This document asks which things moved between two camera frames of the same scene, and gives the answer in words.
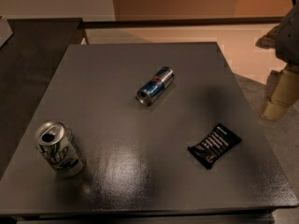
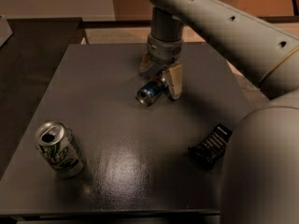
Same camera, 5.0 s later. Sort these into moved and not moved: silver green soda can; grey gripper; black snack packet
Moved: grey gripper
Not moved: black snack packet; silver green soda can
